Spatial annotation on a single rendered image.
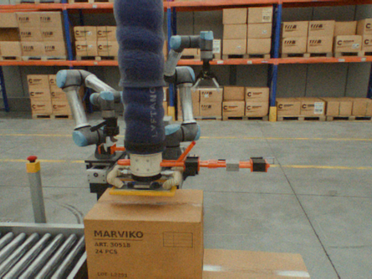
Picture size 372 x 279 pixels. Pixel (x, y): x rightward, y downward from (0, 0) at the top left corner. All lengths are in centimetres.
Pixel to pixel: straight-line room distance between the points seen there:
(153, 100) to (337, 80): 928
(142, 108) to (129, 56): 25
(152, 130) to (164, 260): 68
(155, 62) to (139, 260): 101
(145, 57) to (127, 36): 12
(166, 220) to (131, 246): 24
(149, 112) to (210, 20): 862
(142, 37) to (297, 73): 895
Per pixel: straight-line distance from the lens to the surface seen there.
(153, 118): 163
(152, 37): 160
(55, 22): 979
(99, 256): 187
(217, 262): 209
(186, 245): 174
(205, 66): 197
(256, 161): 174
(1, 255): 247
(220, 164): 173
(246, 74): 1014
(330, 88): 1062
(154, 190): 170
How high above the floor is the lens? 175
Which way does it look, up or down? 15 degrees down
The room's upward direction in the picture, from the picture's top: 1 degrees counter-clockwise
